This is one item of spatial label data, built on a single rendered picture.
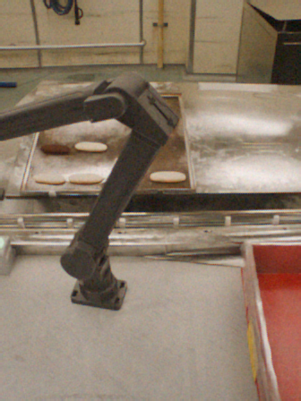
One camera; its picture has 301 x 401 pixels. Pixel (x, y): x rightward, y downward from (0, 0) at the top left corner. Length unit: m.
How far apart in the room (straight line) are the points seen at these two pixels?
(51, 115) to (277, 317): 0.65
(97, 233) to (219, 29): 3.79
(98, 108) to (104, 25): 4.08
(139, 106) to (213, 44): 3.89
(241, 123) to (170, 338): 0.84
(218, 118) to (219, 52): 3.08
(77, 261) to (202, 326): 0.31
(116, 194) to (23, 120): 0.22
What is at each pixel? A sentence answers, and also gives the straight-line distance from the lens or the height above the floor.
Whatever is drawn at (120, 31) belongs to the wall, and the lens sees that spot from 4.78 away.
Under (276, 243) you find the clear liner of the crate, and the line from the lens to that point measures 1.07.
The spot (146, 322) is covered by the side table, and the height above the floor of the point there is 0.82.
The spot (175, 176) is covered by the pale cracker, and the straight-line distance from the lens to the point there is 1.28.
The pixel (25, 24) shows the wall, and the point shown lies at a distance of 4.90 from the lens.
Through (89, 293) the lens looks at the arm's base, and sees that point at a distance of 1.01.
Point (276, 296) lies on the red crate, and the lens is 1.08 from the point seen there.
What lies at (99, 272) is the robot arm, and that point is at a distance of 0.95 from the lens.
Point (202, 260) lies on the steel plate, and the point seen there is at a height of 0.82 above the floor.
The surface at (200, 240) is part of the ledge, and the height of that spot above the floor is 0.86.
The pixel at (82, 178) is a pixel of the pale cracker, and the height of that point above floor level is 0.91.
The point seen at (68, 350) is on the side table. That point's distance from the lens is 0.97.
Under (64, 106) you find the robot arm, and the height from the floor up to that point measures 1.30.
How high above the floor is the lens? 1.60
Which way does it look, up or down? 35 degrees down
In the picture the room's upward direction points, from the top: straight up
